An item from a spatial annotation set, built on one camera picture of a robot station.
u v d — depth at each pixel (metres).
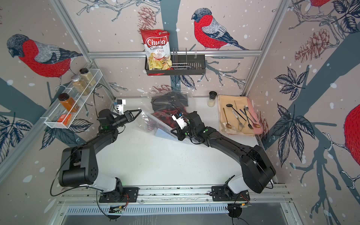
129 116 0.77
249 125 1.02
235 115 1.07
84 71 0.80
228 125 1.01
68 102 0.66
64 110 0.75
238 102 1.18
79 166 0.44
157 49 0.81
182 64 0.95
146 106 1.15
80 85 0.75
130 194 0.73
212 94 1.07
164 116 1.04
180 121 0.72
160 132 0.83
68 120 0.67
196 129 0.63
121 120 0.75
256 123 1.03
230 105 1.14
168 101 1.14
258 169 0.42
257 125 1.01
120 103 0.78
